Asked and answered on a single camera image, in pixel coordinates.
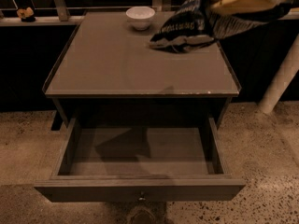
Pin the white ceramic bowl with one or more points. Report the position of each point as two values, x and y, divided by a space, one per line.
140 18

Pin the grey cabinet with top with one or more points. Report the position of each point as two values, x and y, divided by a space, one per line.
108 58

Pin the blue chip bag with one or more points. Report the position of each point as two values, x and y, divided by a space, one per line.
194 26

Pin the open grey top drawer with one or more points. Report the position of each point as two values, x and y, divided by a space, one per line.
113 164

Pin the small yellow object on ledge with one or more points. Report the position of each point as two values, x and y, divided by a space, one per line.
26 14

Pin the white diagonal pole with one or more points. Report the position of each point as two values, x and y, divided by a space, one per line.
282 79

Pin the small metal drawer knob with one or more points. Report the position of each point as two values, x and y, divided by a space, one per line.
142 196

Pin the metal window railing ledge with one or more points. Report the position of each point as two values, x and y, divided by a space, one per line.
61 17

